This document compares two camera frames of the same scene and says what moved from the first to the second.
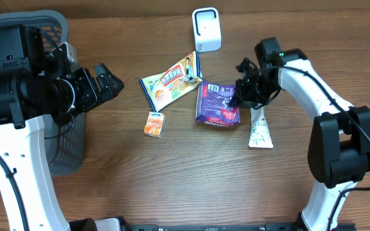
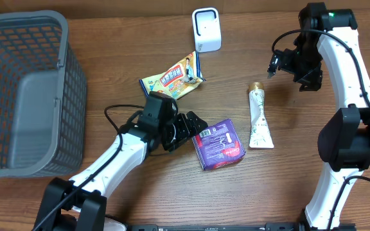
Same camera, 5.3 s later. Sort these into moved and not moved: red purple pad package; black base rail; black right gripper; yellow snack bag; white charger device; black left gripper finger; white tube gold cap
Moved: black right gripper; red purple pad package; black left gripper finger
Not moved: yellow snack bag; white tube gold cap; white charger device; black base rail
